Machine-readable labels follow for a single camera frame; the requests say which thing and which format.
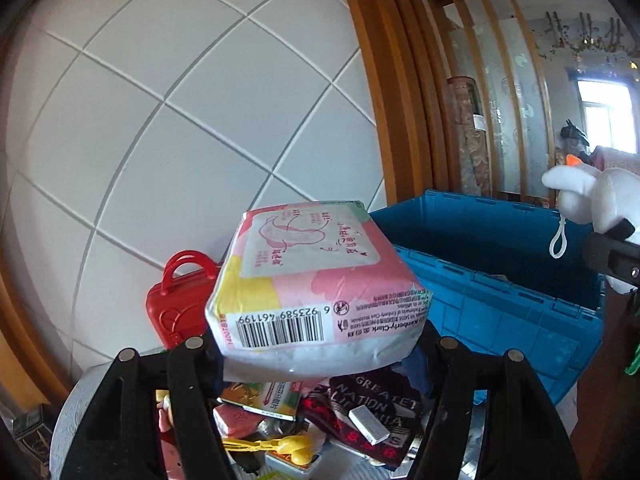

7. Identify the orange green box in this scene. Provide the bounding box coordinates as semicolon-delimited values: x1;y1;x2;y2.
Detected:
217;381;303;420

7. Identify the window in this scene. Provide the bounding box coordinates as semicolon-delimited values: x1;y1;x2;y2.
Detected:
577;80;640;153

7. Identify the pink toy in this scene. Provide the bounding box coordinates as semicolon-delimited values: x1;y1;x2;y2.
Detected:
156;392;182;480

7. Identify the blue plastic bin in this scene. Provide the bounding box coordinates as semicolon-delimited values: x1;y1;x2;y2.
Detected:
369;189;606;406

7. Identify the branch wall decoration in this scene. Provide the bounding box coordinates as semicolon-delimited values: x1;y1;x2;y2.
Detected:
542;10;638;63

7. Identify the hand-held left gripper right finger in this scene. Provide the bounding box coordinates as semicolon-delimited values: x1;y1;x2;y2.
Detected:
407;334;576;480

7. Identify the red toy suitcase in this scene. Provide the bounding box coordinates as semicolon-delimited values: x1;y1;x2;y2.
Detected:
146;250;226;351

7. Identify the pink sanitary pad pack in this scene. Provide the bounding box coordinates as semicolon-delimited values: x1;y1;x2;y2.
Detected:
205;200;433;380

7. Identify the white eraser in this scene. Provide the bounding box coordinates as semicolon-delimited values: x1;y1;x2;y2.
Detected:
348;405;391;445

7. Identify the yellow plastic toy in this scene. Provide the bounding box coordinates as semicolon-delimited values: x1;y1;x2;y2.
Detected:
222;434;313;468

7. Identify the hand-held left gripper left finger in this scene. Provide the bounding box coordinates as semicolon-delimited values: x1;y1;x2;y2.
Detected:
59;335;236;480

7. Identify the dark red printed cloth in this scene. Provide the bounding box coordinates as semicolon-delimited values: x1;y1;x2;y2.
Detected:
300;367;426;471

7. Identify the pile of clothes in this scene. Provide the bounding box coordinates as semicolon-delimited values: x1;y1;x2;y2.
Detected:
557;120;640;176

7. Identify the white plush toy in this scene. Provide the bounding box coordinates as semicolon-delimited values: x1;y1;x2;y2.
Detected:
542;156;640;296

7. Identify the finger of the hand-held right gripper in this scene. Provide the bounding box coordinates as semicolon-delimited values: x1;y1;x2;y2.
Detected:
582;219;640;286

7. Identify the red pink packet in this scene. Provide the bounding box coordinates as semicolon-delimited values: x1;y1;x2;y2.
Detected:
213;404;261;438

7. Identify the rolled patterned mat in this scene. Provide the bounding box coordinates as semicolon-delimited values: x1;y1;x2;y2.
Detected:
446;76;488;196

